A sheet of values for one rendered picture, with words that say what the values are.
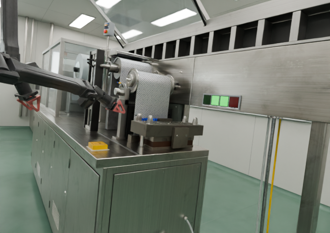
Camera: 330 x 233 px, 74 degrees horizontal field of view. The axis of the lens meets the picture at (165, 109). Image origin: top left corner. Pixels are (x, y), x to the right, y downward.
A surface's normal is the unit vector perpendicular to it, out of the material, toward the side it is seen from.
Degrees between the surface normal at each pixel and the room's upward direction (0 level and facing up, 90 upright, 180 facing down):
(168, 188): 90
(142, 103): 90
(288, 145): 90
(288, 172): 90
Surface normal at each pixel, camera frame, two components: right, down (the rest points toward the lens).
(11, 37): 0.83, 0.07
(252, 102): -0.80, -0.06
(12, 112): 0.59, 0.11
